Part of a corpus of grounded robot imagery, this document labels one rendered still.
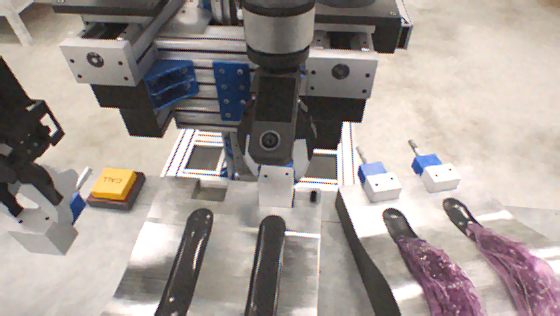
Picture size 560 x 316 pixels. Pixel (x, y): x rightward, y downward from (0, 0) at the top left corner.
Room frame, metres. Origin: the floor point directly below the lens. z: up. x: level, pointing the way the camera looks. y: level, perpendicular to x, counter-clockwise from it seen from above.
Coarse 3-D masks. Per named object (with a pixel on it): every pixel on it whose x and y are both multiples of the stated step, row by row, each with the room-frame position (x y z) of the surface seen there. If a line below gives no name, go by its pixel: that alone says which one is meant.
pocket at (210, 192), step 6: (198, 180) 0.36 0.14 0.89; (198, 186) 0.36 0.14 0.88; (204, 186) 0.36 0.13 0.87; (210, 186) 0.36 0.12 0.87; (216, 186) 0.36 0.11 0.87; (222, 186) 0.36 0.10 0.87; (198, 192) 0.35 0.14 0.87; (204, 192) 0.36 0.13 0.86; (210, 192) 0.36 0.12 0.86; (216, 192) 0.36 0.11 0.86; (222, 192) 0.36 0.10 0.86; (192, 198) 0.33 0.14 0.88; (198, 198) 0.35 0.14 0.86; (204, 198) 0.35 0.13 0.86; (210, 198) 0.35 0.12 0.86; (216, 198) 0.35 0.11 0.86; (222, 198) 0.35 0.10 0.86
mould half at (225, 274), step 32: (160, 192) 0.34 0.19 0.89; (192, 192) 0.34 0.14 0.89; (256, 192) 0.34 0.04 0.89; (320, 192) 0.34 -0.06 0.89; (160, 224) 0.28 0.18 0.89; (224, 224) 0.28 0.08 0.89; (256, 224) 0.28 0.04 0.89; (288, 224) 0.28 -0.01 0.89; (160, 256) 0.23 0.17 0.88; (224, 256) 0.23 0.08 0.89; (288, 256) 0.23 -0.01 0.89; (128, 288) 0.18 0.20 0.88; (160, 288) 0.18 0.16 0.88; (224, 288) 0.18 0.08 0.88; (288, 288) 0.18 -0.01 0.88
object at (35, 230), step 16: (80, 176) 0.33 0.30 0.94; (32, 208) 0.25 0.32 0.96; (80, 208) 0.28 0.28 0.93; (16, 224) 0.23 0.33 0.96; (32, 224) 0.23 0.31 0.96; (48, 224) 0.23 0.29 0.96; (64, 224) 0.24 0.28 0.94; (32, 240) 0.22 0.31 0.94; (48, 240) 0.22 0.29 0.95; (64, 240) 0.23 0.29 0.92
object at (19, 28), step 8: (0, 0) 2.57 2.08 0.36; (8, 0) 2.61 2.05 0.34; (16, 0) 2.84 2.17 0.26; (24, 0) 2.84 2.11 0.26; (32, 0) 2.87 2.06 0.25; (0, 8) 2.67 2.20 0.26; (8, 8) 2.57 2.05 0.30; (16, 8) 2.68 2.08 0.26; (8, 16) 2.56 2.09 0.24; (16, 16) 2.60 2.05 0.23; (16, 24) 2.57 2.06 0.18; (16, 32) 2.56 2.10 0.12; (24, 32) 2.58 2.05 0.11; (24, 40) 2.57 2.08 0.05; (32, 40) 2.62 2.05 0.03
